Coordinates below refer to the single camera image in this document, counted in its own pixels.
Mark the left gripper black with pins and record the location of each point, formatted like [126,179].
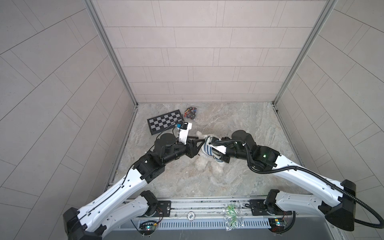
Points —
[190,147]

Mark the blue white striped shirt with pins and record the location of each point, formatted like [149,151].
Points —
[211,151]

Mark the white teddy bear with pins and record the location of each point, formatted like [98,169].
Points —
[217,166]

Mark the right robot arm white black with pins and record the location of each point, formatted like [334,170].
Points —
[335,201]

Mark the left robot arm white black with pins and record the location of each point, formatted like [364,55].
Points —
[97,219]

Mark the bag of colourful small pieces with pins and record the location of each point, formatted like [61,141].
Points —
[190,113]

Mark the black white chessboard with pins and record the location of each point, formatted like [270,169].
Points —
[164,122]

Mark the clear bag green parts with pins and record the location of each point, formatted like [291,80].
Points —
[233,217]

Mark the right green circuit board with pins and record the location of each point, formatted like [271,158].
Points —
[277,225]

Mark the green circuit board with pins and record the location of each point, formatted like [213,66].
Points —
[277,225]
[147,228]

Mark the left green circuit board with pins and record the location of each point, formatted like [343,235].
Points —
[147,228]

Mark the aluminium front rail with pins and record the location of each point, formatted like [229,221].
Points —
[198,207]

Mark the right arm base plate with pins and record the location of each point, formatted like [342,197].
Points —
[259,208]

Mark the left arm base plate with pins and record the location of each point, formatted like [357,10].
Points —
[162,209]

